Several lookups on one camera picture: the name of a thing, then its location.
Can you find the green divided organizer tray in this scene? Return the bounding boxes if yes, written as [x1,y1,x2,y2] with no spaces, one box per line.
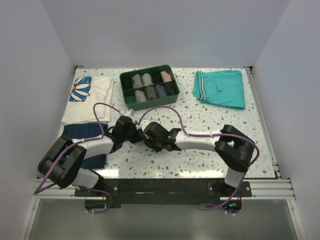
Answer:
[119,65,180,111]

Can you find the navy blue garment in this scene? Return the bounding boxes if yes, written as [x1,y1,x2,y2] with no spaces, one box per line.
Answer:
[58,122,107,170]

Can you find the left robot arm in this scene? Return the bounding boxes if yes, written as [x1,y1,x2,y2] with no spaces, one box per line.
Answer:
[37,115,145,196]

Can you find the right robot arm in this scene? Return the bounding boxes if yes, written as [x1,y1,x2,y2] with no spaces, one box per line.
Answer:
[140,120,255,197]

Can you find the pink rolled underwear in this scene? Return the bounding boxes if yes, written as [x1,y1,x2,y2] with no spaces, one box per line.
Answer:
[160,71,172,83]

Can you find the beige grey rolled sock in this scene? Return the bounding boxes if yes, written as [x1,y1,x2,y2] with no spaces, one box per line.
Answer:
[135,90,147,103]

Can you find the brown rolled sock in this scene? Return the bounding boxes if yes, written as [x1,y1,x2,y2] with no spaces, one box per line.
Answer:
[145,85,157,101]

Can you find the striped rolled sock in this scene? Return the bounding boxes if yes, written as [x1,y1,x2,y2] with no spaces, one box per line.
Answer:
[155,84,168,98]

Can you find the black rolled sock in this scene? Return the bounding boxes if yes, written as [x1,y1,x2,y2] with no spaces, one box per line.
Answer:
[165,81,177,96]

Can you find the white daisy print shirt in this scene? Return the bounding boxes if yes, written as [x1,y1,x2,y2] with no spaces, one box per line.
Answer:
[61,76,114,125]

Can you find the light grey rolled sock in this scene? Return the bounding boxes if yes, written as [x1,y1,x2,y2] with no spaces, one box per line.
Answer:
[141,73,153,87]

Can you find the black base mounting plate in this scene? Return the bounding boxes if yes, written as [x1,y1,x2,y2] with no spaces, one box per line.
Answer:
[74,178,251,213]

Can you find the teal folded shorts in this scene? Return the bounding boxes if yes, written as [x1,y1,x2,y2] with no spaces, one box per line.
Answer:
[192,70,245,110]

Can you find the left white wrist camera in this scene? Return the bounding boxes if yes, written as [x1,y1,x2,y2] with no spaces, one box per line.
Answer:
[123,109,135,119]

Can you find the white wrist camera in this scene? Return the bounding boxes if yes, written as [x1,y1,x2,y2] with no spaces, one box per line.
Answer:
[123,109,135,119]
[135,119,150,131]

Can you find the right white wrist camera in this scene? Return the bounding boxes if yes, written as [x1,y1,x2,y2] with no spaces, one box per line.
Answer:
[135,119,150,131]

